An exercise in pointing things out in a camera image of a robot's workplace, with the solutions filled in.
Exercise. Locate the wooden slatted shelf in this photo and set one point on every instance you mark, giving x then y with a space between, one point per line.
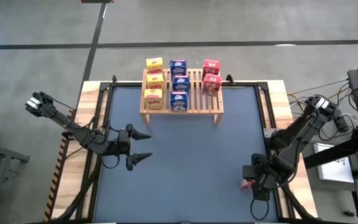
197 111

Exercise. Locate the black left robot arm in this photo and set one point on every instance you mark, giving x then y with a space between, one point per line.
67 126

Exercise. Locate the white sheet with drawing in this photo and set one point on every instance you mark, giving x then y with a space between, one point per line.
334 169

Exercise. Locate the black power strip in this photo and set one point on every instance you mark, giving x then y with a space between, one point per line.
342 123

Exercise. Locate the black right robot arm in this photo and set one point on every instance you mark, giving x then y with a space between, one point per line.
297 137

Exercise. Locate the red Froot Loops cereal box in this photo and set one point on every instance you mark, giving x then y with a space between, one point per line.
211 67
246 184
211 84

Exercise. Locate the black metal table frame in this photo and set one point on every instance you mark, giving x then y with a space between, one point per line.
95 186

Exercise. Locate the black diagonal support beam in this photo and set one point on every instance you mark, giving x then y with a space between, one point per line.
328 155

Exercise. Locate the yellow black hazard strip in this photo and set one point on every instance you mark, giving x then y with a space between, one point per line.
56 180

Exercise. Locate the small black floor item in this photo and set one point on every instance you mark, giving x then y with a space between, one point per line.
349 214

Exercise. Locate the blue Frosted Flakes cereal box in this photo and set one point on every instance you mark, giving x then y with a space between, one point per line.
178 68
179 102
181 84

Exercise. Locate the grey metal desk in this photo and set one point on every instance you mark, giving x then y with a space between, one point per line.
2 153

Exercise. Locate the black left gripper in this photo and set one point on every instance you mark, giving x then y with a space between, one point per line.
123 144

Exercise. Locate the yellow Corn Pops cereal box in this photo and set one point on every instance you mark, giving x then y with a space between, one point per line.
153 99
155 82
154 64

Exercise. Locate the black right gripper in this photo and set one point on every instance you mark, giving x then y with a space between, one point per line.
267 179

